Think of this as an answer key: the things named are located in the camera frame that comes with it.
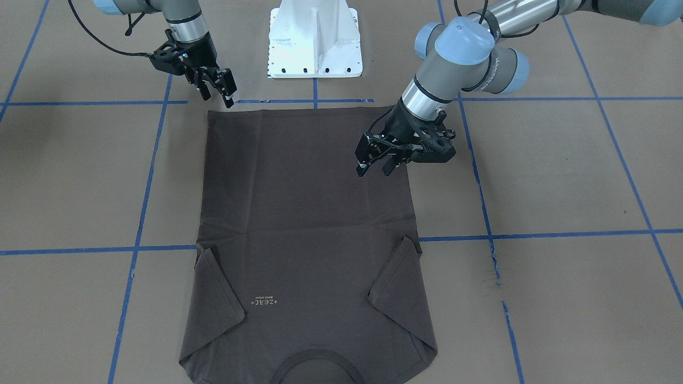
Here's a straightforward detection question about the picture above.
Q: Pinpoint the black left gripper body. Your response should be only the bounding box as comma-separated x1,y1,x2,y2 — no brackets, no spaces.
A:
376,101,424,151

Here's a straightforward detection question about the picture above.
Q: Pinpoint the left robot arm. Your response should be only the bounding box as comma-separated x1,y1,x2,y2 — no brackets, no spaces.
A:
355,1,682,177

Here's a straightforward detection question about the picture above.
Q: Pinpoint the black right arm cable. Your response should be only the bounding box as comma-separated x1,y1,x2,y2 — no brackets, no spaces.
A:
67,0,161,57

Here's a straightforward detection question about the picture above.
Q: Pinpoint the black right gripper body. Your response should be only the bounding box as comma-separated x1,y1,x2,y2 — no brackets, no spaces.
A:
178,33,219,76

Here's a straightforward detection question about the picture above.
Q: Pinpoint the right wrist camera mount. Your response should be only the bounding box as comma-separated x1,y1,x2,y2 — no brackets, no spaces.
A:
149,29,186,76

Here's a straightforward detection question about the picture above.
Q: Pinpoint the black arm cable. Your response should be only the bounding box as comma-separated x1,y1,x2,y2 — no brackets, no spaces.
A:
67,0,161,57
454,0,561,39

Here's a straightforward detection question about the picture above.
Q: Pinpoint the blue tape line crosswise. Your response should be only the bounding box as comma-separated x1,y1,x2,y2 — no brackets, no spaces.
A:
1,228,682,256

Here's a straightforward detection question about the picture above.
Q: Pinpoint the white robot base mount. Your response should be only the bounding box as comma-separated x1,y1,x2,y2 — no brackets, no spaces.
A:
267,1,363,78

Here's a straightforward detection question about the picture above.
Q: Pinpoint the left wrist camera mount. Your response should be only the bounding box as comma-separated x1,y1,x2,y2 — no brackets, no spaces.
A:
409,108,456,163

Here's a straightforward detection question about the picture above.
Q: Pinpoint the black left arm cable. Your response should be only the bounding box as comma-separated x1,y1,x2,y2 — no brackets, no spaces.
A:
454,0,561,39

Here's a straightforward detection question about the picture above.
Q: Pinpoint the dark brown t-shirt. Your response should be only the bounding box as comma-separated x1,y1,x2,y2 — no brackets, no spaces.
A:
179,107,438,383

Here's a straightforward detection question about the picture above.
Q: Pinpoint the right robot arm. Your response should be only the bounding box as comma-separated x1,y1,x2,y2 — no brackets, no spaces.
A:
93,1,237,108

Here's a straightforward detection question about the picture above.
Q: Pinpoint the blue tape line lengthwise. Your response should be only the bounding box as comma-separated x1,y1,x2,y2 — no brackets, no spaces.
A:
107,75,172,383

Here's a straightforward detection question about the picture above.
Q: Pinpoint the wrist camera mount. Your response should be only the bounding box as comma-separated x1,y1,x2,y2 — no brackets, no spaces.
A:
149,29,186,76
409,108,456,163

